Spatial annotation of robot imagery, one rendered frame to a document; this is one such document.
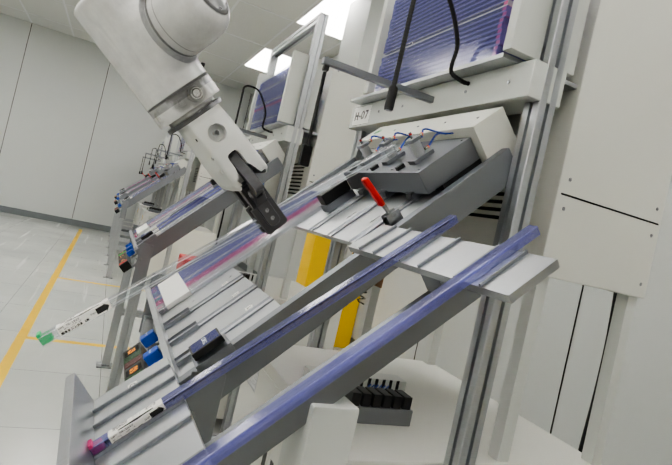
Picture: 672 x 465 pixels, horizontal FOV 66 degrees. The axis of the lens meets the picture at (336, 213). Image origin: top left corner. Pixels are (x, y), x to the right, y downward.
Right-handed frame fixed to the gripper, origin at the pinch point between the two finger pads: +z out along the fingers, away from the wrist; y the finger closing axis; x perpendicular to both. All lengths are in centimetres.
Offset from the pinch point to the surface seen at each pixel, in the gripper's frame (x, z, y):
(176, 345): 21.3, 16.9, 30.9
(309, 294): -0.4, 17.9, 11.6
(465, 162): -39.9, 20.0, 14.5
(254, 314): 7.8, 17.9, 20.3
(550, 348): -99, 174, 116
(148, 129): -101, -12, 892
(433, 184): -31.7, 19.2, 14.7
